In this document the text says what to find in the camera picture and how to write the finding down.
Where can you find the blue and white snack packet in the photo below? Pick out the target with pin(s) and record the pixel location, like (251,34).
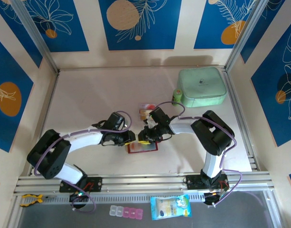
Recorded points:
(169,207)

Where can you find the mint green zip pouch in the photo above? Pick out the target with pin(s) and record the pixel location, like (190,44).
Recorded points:
(202,80)

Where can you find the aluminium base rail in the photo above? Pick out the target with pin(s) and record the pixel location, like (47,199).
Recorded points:
(140,183)

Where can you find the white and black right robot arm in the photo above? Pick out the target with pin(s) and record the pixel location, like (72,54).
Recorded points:
(183,127)

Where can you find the aluminium side rail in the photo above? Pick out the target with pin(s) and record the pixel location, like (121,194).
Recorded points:
(49,102)
(232,90)

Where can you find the black controller board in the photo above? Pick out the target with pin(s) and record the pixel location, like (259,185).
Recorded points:
(211,198)
(77,197)

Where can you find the red leather card holder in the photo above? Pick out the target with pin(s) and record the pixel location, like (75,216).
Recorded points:
(150,148)

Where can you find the small green bottle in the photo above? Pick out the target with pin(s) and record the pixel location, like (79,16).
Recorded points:
(176,96)

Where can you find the red orange card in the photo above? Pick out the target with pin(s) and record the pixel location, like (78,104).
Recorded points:
(135,147)

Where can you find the white and pink pill organizer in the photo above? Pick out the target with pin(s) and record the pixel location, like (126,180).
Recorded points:
(126,212)

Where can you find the aluminium frame post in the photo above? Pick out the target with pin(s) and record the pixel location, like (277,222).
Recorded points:
(39,40)
(244,35)

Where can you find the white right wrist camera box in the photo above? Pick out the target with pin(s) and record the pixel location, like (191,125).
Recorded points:
(149,122)

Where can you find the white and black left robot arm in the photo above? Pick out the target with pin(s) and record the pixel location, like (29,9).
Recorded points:
(86,140)

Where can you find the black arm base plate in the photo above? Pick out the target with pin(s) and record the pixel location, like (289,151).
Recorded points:
(95,184)
(192,183)

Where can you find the white card with red circle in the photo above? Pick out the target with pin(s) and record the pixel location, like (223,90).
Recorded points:
(145,105)

